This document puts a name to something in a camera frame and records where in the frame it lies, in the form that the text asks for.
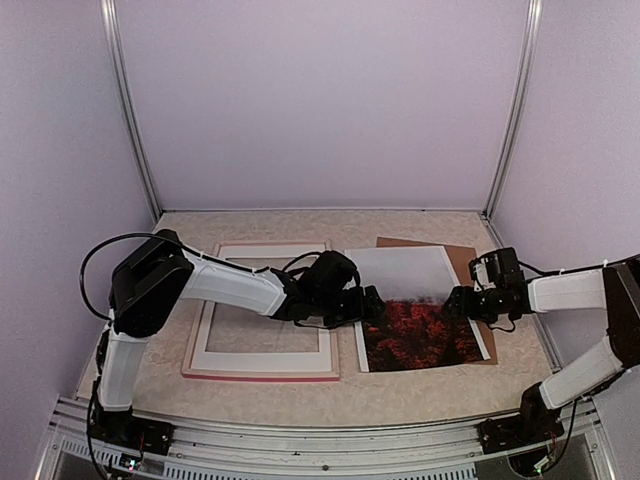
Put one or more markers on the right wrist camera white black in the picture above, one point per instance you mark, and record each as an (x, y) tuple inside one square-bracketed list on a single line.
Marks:
[(499, 269)]

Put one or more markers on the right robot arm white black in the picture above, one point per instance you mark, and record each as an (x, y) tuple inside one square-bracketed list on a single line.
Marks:
[(611, 287)]

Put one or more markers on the aluminium corner post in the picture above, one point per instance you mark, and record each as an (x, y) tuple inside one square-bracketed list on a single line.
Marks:
[(116, 52), (517, 107)]

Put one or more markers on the front aluminium rail base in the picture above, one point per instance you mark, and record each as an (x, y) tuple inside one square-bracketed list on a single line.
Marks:
[(201, 449)]

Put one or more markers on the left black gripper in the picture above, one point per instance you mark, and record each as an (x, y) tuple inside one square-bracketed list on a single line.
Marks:
[(372, 301)]

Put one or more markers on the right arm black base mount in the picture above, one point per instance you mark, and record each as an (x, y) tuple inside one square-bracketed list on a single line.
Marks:
[(511, 432)]

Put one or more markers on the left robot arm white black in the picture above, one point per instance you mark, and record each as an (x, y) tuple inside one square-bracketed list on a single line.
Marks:
[(162, 270)]

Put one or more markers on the white mat board passe-partout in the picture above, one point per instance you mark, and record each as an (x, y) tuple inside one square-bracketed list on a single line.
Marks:
[(228, 343)]

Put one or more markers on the wooden picture frame pink edge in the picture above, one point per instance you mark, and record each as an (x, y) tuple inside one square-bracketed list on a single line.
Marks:
[(218, 282)]

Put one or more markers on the photo print white border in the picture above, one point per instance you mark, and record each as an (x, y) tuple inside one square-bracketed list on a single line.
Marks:
[(414, 333)]

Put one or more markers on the right aluminium corner post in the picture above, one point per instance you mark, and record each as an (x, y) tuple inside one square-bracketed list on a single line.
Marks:
[(517, 107)]

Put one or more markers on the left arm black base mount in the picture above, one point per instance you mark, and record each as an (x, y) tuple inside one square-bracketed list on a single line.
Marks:
[(125, 430)]

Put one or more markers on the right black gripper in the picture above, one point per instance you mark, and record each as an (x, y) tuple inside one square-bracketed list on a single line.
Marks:
[(462, 305)]

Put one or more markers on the left aluminium corner post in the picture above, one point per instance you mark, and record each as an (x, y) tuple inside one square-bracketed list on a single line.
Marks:
[(116, 52)]

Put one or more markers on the brown cardboard backing board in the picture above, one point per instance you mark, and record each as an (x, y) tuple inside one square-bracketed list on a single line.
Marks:
[(459, 257)]

